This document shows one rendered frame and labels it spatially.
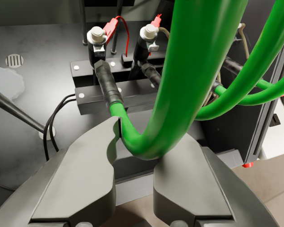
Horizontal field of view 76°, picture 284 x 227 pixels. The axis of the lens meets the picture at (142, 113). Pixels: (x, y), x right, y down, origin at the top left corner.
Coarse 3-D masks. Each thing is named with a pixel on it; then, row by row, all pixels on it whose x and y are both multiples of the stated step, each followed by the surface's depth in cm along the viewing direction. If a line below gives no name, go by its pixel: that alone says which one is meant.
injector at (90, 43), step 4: (88, 32) 26; (88, 36) 26; (104, 36) 27; (88, 40) 26; (104, 40) 26; (88, 44) 27; (92, 44) 26; (96, 44) 26; (100, 44) 26; (104, 44) 27; (88, 48) 28; (92, 48) 27; (104, 48) 28; (88, 52) 29; (92, 52) 28; (92, 56) 29; (104, 56) 30; (92, 60) 30; (96, 60) 30; (104, 60) 31; (92, 64) 31; (92, 68) 34; (96, 80) 38; (96, 84) 39
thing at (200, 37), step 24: (192, 0) 3; (216, 0) 3; (240, 0) 3; (192, 24) 3; (216, 24) 3; (168, 48) 4; (192, 48) 4; (216, 48) 4; (168, 72) 4; (192, 72) 4; (216, 72) 4; (168, 96) 5; (192, 96) 5; (168, 120) 5; (192, 120) 6; (144, 144) 8; (168, 144) 7
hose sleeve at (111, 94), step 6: (102, 66) 23; (96, 72) 23; (102, 72) 22; (108, 72) 22; (102, 78) 21; (108, 78) 21; (102, 84) 20; (108, 84) 20; (114, 84) 20; (102, 90) 20; (108, 90) 19; (114, 90) 19; (108, 96) 18; (114, 96) 18; (120, 96) 19; (108, 102) 18; (114, 102) 18; (120, 102) 18; (108, 108) 18
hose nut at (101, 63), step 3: (99, 60) 24; (102, 60) 24; (96, 63) 24; (99, 63) 24; (102, 63) 23; (105, 63) 24; (108, 63) 25; (96, 66) 23; (99, 66) 23; (108, 66) 24; (96, 69) 23; (96, 75) 24
